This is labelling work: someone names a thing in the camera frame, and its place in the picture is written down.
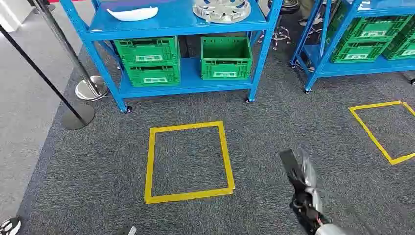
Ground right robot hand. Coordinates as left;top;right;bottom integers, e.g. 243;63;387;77
279;148;319;194

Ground chrome wheel hubcap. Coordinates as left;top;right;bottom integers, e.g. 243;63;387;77
192;0;252;24

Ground clear plastic wrap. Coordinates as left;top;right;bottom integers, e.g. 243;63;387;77
297;149;320;195

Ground yellow floor tape square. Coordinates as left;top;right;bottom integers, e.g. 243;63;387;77
348;100;415;165
144;120;236;205

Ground blue metal shelf rack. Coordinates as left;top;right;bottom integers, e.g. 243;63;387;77
290;0;415;94
59;0;283;114

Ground green plastic crate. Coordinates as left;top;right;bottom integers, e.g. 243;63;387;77
124;63;181;88
200;35;253;81
325;32;392;64
325;3;415;43
113;36;181;67
382;18;415;61

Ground person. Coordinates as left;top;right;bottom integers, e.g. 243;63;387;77
298;0;325;26

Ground black stool chrome legs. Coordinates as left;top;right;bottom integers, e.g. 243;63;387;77
257;0;301;51

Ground robot black foot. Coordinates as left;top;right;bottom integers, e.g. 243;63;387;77
118;225;138;235

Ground white plastic car part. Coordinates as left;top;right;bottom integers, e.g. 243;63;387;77
106;6;159;22

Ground black and white foot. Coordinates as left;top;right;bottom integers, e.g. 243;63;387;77
0;216;22;235

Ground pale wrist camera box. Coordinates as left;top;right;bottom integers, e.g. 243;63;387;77
304;186;324;213

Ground chrome stanchion post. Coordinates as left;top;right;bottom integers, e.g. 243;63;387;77
29;0;109;102

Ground black stanchion post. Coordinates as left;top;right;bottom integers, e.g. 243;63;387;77
0;24;95;131

